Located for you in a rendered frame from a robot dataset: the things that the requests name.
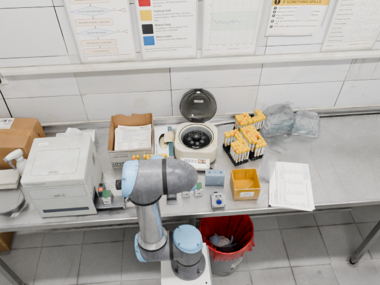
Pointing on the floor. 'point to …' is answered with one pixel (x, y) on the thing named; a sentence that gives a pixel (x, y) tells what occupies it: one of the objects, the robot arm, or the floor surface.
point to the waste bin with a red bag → (230, 263)
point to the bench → (323, 207)
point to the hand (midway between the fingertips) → (125, 199)
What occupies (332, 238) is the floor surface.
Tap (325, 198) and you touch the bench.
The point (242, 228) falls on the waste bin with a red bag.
